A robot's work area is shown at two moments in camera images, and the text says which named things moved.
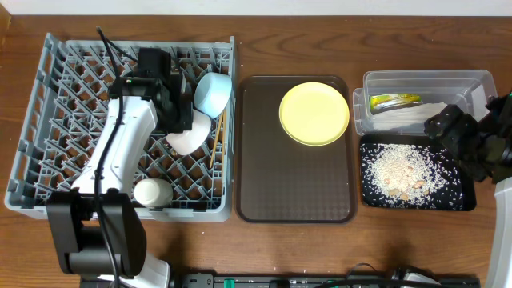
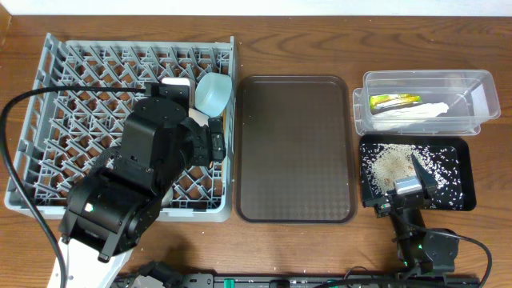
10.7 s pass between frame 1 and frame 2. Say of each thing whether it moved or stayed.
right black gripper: moved
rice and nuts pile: stayed
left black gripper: moved
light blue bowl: stayed
